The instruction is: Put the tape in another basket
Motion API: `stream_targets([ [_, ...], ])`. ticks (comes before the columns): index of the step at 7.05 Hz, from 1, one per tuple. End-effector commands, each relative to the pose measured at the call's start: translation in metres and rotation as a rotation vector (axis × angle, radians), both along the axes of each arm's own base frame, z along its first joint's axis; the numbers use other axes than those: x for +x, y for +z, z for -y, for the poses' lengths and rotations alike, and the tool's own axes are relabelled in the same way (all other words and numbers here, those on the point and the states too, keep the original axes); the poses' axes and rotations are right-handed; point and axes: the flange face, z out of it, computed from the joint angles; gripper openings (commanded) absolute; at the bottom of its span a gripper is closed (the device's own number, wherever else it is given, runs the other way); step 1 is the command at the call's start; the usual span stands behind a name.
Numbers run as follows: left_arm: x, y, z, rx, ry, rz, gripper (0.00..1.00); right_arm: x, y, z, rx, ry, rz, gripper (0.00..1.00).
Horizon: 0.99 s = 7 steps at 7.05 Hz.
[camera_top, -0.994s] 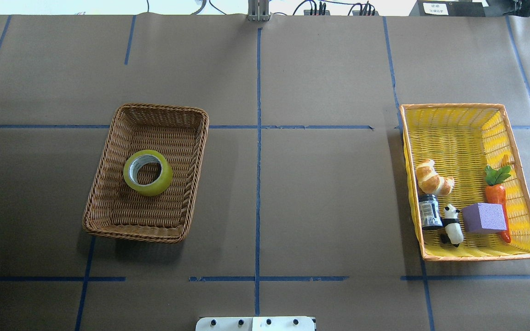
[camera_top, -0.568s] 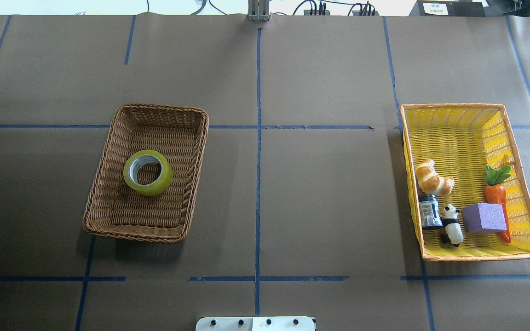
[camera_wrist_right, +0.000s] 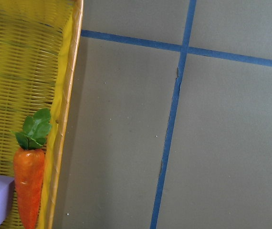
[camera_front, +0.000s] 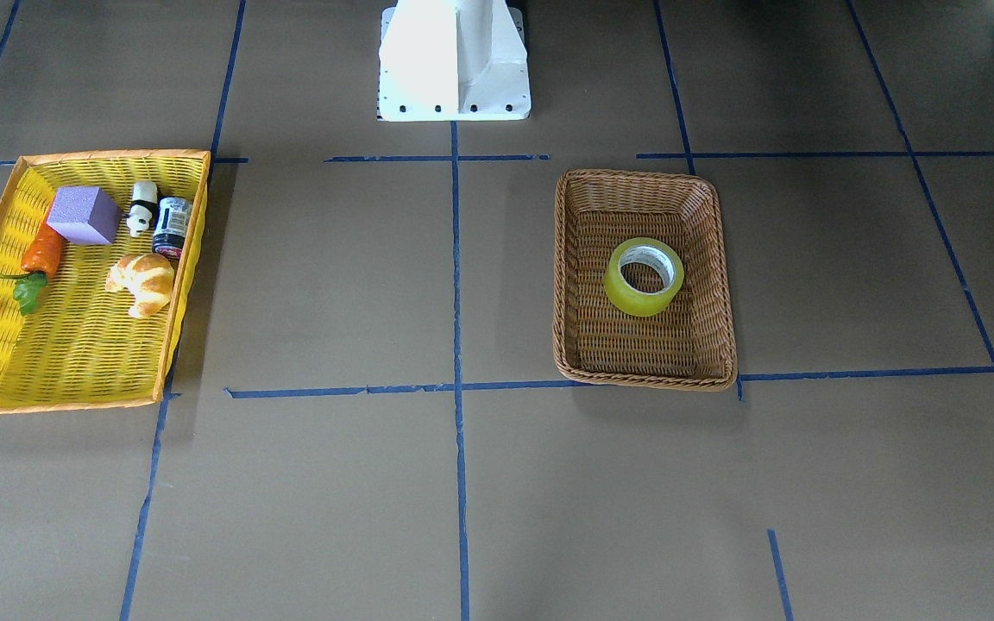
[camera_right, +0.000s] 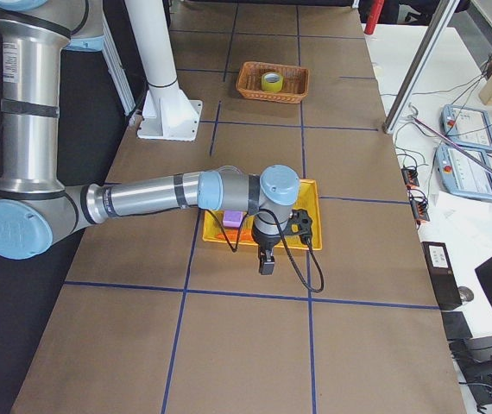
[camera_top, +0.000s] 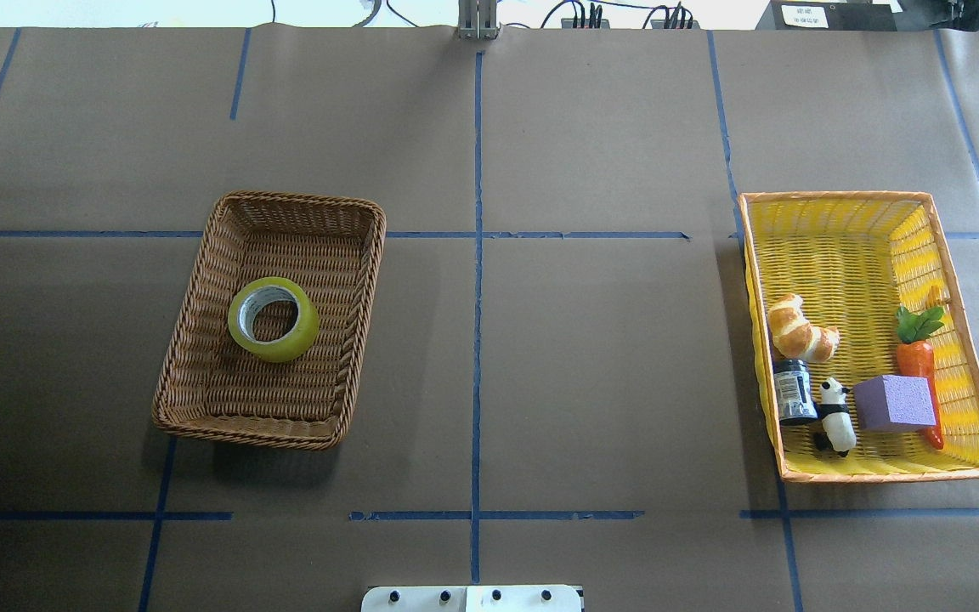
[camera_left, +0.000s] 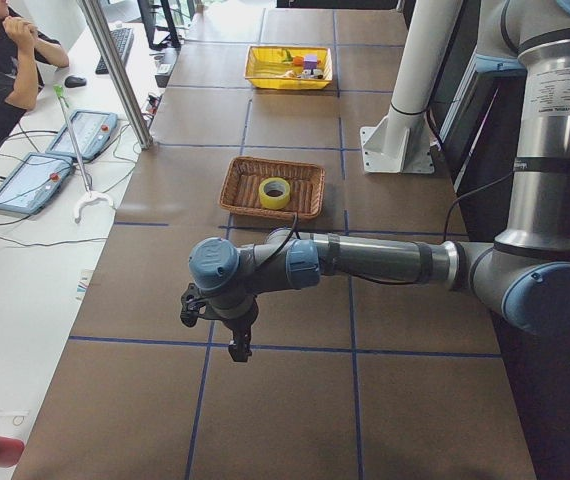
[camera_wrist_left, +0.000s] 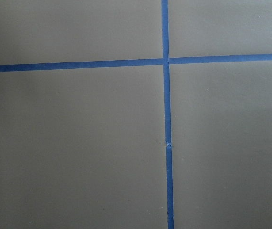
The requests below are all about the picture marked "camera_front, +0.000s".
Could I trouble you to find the yellow tape roll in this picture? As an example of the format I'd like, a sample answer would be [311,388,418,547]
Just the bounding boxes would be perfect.
[603,237,686,317]

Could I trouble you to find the small dark jar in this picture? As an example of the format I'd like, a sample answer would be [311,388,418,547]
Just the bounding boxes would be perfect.
[151,197,193,262]

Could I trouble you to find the yellow plastic basket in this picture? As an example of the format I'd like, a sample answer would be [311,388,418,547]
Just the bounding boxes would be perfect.
[0,149,212,414]

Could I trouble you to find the brown wicker basket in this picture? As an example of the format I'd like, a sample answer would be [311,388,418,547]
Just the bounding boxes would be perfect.
[553,169,739,392]

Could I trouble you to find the toy carrot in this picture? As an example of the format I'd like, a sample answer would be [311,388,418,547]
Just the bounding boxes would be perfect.
[0,223,66,316]

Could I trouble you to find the toy croissant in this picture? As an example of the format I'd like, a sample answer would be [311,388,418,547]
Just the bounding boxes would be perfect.
[105,253,176,319]

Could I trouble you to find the toy panda figure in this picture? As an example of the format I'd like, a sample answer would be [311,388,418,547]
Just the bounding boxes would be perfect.
[123,180,159,237]

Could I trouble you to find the purple foam block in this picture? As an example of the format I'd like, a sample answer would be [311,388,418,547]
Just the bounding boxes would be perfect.
[45,185,123,245]

